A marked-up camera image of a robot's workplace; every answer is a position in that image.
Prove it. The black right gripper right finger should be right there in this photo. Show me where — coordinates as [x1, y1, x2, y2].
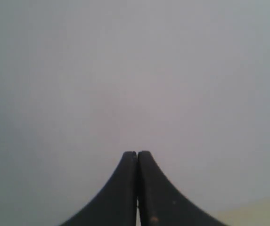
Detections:
[137, 151, 225, 226]

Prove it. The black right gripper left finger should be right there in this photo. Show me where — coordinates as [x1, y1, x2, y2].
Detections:
[62, 151, 138, 226]

